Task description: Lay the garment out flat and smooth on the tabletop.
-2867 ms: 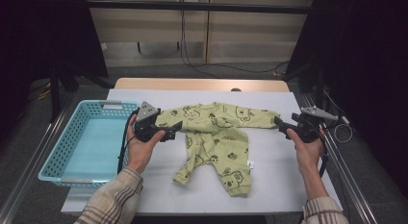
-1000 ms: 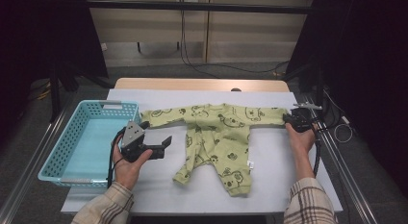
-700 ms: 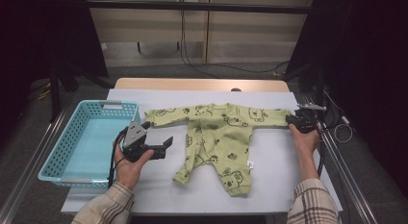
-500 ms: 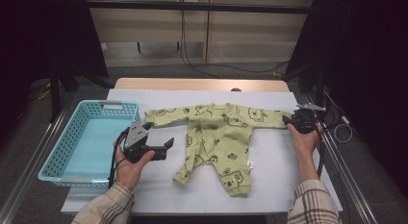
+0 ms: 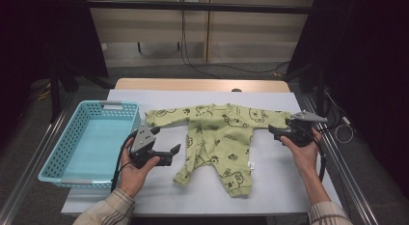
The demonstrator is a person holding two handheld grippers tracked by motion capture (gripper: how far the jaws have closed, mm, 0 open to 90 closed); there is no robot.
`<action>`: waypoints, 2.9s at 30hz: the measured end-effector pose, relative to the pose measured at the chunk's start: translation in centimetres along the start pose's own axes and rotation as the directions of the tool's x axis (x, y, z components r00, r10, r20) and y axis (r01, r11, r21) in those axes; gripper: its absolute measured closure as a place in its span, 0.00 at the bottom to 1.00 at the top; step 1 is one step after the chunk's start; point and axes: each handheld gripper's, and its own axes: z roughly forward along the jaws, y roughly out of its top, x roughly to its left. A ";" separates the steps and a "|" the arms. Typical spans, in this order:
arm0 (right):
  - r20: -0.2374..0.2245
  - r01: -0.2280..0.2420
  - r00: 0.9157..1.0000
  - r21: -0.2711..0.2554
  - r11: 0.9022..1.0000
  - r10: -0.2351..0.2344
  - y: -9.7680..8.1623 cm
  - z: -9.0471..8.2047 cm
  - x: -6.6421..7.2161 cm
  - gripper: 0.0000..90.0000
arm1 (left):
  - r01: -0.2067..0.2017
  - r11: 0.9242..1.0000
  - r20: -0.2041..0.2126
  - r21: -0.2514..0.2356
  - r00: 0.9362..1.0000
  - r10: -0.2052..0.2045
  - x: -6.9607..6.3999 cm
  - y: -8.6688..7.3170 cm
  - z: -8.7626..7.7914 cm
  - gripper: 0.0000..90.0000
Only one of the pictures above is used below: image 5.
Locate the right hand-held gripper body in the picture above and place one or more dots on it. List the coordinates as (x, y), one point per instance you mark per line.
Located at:
(302, 135)

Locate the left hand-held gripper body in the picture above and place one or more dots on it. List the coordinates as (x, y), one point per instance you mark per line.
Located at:
(143, 141)

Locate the light blue plastic basket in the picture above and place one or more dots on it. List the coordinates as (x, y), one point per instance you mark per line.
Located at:
(93, 147)

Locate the green printed baby romper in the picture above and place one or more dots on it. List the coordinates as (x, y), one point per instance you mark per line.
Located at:
(222, 135)

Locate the person's right hand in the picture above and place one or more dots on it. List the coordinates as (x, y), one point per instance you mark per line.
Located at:
(305, 157)

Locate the person's left hand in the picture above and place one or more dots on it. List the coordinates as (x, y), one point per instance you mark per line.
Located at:
(131, 176)

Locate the black metal stand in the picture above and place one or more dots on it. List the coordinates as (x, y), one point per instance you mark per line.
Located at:
(320, 90)
(55, 90)

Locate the wooden table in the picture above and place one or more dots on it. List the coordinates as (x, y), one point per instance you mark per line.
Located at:
(193, 85)

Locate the dark round table grommet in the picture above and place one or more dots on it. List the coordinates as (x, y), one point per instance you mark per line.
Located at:
(236, 90)

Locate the black curtain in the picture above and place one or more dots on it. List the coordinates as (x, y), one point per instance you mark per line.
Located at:
(38, 32)
(369, 57)

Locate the long wooden desk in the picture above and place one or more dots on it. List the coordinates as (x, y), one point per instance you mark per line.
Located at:
(193, 6)

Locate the aluminium floor rail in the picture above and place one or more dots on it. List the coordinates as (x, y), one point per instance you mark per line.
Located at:
(350, 192)
(32, 173)

